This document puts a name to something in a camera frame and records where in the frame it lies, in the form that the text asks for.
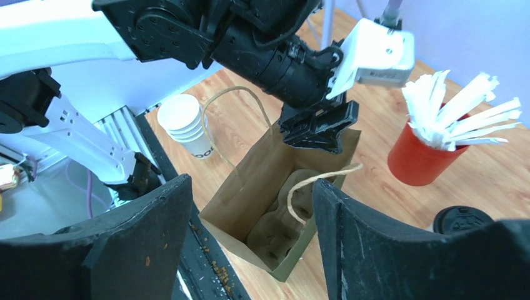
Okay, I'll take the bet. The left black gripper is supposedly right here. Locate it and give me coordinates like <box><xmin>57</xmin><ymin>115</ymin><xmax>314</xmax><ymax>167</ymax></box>
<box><xmin>211</xmin><ymin>24</ymin><xmax>359</xmax><ymax>154</ymax></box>

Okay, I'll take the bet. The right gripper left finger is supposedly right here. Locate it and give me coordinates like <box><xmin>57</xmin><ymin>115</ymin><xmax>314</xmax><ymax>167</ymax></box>
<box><xmin>1</xmin><ymin>174</ymin><xmax>193</xmax><ymax>299</ymax></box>

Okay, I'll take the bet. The red straw holder cup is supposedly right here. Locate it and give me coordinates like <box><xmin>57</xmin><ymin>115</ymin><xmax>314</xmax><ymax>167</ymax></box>
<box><xmin>387</xmin><ymin>124</ymin><xmax>469</xmax><ymax>186</ymax></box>

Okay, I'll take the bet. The cardboard cup carrier tray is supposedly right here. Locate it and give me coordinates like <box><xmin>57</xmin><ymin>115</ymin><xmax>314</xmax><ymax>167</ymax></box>
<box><xmin>246</xmin><ymin>169</ymin><xmax>318</xmax><ymax>271</ymax></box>

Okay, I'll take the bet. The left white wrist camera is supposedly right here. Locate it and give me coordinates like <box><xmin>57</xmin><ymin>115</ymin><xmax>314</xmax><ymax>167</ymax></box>
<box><xmin>326</xmin><ymin>18</ymin><xmax>416</xmax><ymax>99</ymax></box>

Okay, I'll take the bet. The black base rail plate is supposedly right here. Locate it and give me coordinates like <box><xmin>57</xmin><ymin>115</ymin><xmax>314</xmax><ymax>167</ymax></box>
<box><xmin>171</xmin><ymin>204</ymin><xmax>251</xmax><ymax>300</ymax></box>

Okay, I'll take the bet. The white wrapped straws bundle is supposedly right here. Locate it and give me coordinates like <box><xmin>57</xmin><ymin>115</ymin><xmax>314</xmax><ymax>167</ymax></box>
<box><xmin>402</xmin><ymin>71</ymin><xmax>522</xmax><ymax>152</ymax></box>

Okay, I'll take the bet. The green paper bag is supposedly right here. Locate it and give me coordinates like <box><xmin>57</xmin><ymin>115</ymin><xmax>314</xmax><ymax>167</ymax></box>
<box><xmin>199</xmin><ymin>124</ymin><xmax>361</xmax><ymax>282</ymax></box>

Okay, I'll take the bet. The silver camera tripod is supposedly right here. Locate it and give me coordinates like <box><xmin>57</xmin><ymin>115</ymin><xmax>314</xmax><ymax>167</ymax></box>
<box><xmin>306</xmin><ymin>0</ymin><xmax>374</xmax><ymax>53</ymax></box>

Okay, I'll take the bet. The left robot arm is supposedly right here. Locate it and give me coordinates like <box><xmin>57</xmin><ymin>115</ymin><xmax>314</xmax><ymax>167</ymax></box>
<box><xmin>1</xmin><ymin>1</ymin><xmax>359</xmax><ymax>200</ymax></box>

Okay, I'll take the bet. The stack of white cups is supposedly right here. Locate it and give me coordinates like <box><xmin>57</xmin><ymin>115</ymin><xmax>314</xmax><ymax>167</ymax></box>
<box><xmin>157</xmin><ymin>94</ymin><xmax>214</xmax><ymax>159</ymax></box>

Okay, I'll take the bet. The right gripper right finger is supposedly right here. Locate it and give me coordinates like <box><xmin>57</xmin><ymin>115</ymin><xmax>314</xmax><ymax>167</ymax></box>
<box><xmin>312</xmin><ymin>179</ymin><xmax>529</xmax><ymax>299</ymax></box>

